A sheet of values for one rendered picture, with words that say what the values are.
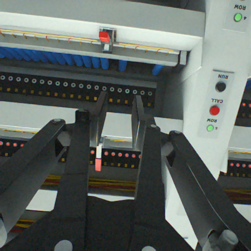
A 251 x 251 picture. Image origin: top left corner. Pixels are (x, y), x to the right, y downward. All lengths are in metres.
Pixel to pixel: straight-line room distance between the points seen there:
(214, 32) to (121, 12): 0.16
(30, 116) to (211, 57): 0.34
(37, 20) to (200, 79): 0.29
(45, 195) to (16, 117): 0.18
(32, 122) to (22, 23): 0.17
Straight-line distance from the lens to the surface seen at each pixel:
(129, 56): 0.36
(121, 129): 0.34
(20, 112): 0.38
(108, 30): 0.33
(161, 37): 0.34
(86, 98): 0.48
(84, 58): 0.41
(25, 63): 0.53
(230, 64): 0.37
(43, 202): 0.46
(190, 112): 0.35
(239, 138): 0.42
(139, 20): 0.33
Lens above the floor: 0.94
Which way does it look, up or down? 17 degrees up
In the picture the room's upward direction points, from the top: 173 degrees counter-clockwise
